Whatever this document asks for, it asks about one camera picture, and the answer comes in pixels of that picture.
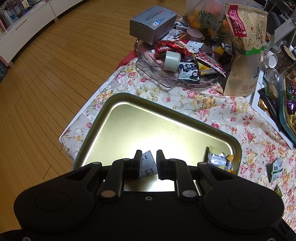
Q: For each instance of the bag of oranges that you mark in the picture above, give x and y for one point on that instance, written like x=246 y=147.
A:
x=208 y=17

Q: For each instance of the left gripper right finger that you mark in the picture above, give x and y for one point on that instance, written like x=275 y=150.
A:
x=164 y=167

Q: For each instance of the empty gold tin tray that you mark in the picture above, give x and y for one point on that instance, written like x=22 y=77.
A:
x=128 y=123

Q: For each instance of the grey cardboard box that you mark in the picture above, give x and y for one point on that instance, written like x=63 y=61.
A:
x=152 y=24

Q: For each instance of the silver yellow-green snack packet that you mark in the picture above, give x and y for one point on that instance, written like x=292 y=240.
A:
x=220 y=159

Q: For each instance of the gold tin tray with snacks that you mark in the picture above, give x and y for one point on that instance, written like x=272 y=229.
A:
x=287 y=106

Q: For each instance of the white tv cabinet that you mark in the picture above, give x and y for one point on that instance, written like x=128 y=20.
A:
x=23 y=29

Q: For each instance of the red snack packet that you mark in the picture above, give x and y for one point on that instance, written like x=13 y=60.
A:
x=162 y=46

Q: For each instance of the floral tablecloth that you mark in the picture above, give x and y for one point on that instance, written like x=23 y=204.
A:
x=260 y=142

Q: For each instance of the white barcode snack packet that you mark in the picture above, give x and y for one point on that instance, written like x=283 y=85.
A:
x=149 y=167

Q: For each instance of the white jar lid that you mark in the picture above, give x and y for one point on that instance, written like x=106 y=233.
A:
x=270 y=59

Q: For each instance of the white green triangular packet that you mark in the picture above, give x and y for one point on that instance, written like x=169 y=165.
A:
x=274 y=169

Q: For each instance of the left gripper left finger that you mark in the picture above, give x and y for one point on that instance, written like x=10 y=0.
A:
x=137 y=165

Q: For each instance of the kraft paper cereal bag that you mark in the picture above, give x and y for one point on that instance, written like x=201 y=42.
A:
x=248 y=30

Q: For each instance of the clear glass dish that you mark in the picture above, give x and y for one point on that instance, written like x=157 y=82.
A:
x=165 y=70

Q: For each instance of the clear tape roll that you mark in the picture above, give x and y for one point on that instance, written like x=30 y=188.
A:
x=172 y=61

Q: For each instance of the blueberry snack packet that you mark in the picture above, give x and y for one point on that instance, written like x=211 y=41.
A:
x=188 y=71

